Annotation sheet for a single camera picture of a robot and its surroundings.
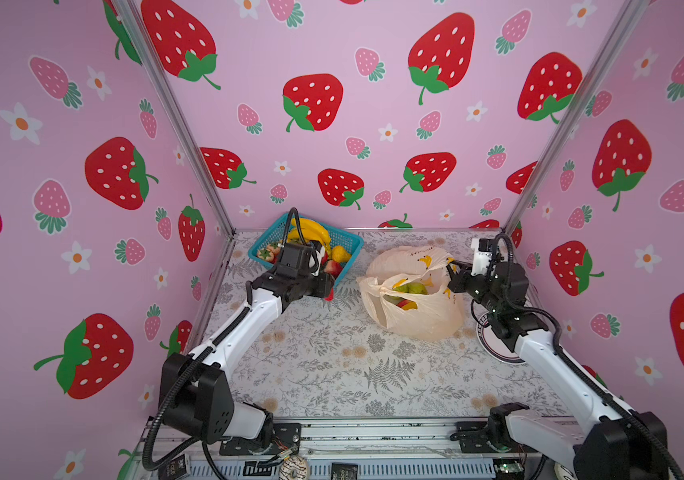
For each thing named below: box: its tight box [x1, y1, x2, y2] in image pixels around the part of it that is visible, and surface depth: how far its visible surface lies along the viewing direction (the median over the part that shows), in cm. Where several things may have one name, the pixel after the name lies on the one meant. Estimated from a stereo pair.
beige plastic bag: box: [357, 245, 464, 341], surface depth 79 cm
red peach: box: [324, 260, 342, 279], surface depth 106 cm
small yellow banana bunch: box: [287, 218, 331, 251], surface depth 107 cm
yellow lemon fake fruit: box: [332, 245, 351, 263], surface depth 109 cm
